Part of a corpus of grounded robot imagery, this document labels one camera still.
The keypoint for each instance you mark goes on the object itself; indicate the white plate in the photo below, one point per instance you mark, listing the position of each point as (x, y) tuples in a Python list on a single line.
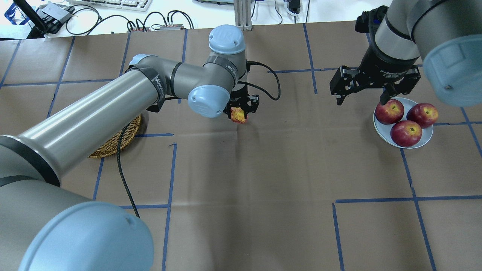
[(384, 130)]

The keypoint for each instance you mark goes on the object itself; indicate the round wicker basket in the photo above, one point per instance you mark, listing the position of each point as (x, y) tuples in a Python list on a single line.
[(122, 139)]

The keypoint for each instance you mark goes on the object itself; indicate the red apple plate right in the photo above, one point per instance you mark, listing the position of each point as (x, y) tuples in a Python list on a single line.
[(425, 114)]

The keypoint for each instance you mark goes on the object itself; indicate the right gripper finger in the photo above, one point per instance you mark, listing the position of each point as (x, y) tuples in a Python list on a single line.
[(387, 94), (340, 99)]

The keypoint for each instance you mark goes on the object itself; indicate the white keyboard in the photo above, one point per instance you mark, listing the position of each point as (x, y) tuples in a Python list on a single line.
[(132, 5)]

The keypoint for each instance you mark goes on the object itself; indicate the grey usb hub box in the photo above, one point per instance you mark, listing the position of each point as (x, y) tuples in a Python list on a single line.
[(53, 13)]

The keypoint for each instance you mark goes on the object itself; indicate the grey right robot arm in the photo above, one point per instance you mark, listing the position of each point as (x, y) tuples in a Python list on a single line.
[(445, 34)]

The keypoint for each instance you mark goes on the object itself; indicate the red apple plate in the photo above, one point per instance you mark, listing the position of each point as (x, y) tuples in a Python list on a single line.
[(425, 114), (390, 113), (406, 133)]

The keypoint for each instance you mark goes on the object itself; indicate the red yellow apple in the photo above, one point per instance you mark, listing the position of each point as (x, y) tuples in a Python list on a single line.
[(238, 115)]

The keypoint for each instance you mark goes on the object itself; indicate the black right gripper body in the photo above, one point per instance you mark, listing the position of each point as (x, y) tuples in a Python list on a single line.
[(385, 64)]

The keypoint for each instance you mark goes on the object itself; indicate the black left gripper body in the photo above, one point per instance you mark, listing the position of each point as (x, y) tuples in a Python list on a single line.
[(238, 101)]

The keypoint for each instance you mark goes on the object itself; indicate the red apple plate front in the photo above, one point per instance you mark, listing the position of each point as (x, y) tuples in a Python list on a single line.
[(406, 133)]

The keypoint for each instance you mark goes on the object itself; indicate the red apple plate left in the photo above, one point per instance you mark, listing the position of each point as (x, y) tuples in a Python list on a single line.
[(390, 113)]

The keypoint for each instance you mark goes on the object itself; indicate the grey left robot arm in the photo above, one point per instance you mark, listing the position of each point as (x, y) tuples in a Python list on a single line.
[(47, 228)]

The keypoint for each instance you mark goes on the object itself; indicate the aluminium frame post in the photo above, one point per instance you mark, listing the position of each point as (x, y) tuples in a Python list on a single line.
[(243, 11)]

